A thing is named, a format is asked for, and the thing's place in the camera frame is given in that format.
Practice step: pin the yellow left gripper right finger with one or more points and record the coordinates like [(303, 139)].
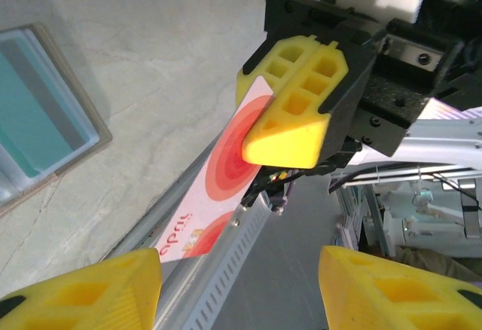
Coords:
[(395, 300)]

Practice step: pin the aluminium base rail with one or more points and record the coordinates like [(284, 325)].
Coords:
[(175, 198)]

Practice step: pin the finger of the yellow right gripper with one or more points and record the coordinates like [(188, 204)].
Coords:
[(293, 141), (263, 62)]

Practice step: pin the white background machine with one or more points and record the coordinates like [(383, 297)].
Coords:
[(406, 224)]

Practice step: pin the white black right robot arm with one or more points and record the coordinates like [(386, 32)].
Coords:
[(433, 141)]

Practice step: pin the red circles card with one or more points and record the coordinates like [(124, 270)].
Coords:
[(226, 179)]

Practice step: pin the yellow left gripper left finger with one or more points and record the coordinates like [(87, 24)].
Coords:
[(94, 296)]

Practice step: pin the teal card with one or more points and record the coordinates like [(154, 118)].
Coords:
[(30, 119)]

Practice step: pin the small black control board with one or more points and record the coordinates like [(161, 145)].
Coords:
[(271, 190)]

